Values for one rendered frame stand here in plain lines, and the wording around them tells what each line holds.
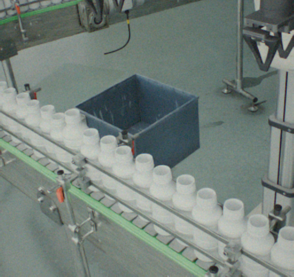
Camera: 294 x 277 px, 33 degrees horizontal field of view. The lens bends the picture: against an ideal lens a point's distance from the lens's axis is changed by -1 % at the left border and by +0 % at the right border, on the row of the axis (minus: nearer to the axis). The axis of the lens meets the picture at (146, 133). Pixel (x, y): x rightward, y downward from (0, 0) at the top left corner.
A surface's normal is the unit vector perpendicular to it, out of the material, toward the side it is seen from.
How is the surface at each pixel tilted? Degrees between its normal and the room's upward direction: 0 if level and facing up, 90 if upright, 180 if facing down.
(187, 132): 90
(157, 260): 90
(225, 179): 0
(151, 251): 90
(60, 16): 90
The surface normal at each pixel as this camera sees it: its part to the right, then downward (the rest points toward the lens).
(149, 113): -0.70, 0.45
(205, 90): -0.09, -0.83
